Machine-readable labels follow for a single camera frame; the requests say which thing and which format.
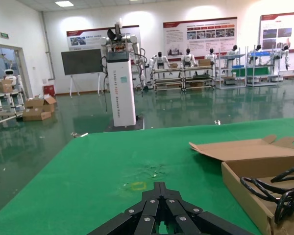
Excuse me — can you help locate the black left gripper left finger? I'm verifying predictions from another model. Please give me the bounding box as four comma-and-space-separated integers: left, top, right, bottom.
88, 182, 162, 235

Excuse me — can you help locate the flat cardboard box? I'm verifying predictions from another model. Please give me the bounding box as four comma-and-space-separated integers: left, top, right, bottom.
22, 108, 52, 122

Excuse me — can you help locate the red white wall info poster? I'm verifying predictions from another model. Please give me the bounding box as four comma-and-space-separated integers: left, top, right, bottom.
66, 24, 141, 51
163, 16, 238, 57
259, 11, 294, 53

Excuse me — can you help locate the yellow tape square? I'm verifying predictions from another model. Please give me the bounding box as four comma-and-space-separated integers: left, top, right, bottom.
131, 182, 147, 191

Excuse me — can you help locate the open cardboard box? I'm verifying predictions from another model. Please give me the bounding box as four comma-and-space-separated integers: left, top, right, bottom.
42, 96, 57, 113

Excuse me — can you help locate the tube frame workbench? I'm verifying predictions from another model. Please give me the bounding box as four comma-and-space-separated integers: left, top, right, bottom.
152, 67, 184, 92
182, 65, 216, 91

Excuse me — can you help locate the green table cloth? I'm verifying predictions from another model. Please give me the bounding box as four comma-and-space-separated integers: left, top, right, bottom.
0, 117, 294, 235

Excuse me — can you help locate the grey wall pipe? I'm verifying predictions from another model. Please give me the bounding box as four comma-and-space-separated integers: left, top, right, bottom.
41, 11, 56, 81

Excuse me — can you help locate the grey metal shelf rack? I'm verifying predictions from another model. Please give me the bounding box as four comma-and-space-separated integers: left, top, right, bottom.
218, 46, 247, 89
245, 45, 284, 88

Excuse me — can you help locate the white tube shelf rack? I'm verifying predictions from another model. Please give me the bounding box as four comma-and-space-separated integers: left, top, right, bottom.
0, 89, 25, 133

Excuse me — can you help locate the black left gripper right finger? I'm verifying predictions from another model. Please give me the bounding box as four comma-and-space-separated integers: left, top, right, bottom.
161, 182, 255, 235

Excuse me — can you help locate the black screen on stand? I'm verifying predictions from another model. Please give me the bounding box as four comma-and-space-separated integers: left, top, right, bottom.
61, 48, 103, 97

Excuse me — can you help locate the cardboard box with oval hole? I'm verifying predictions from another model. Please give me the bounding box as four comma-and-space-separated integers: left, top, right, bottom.
188, 134, 294, 235

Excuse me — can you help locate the black power cable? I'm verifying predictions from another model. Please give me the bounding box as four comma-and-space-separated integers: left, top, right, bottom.
240, 164, 294, 224

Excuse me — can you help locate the red floor box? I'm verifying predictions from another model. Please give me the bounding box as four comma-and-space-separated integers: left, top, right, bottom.
43, 85, 56, 97

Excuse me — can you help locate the small white wheeled robot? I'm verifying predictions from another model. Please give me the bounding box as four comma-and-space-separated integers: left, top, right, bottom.
0, 69, 23, 93

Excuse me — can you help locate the white humanoid robot black head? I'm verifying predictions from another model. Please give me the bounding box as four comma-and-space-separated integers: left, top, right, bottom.
225, 45, 240, 59
180, 48, 199, 67
148, 51, 169, 74
249, 44, 264, 65
205, 47, 218, 65
278, 44, 292, 71

